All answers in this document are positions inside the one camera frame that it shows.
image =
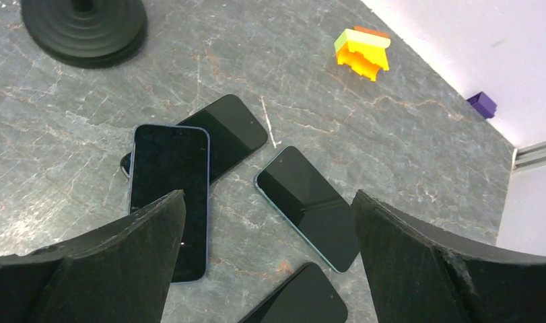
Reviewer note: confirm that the black phone at bottom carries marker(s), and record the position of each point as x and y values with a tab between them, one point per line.
305	296

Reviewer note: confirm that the yellow orange toy block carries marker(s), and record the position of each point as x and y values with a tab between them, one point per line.
363	50

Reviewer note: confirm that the aluminium frame rail right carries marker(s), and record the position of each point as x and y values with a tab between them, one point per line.
530	157

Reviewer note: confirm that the purple toy block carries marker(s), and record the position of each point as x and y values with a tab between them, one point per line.
483	104

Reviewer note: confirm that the teal edged black phone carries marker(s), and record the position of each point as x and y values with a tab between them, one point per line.
311	206

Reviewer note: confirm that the blue edged black phone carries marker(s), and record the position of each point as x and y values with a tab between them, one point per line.
166	158

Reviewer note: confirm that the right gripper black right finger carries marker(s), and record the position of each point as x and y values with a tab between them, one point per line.
418	272

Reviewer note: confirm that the black round base phone stand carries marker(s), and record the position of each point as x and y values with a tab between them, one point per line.
87	34

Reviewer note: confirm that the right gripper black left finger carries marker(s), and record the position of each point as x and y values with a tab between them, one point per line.
120	272

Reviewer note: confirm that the black phone under blue phone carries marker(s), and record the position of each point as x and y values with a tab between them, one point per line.
233	130

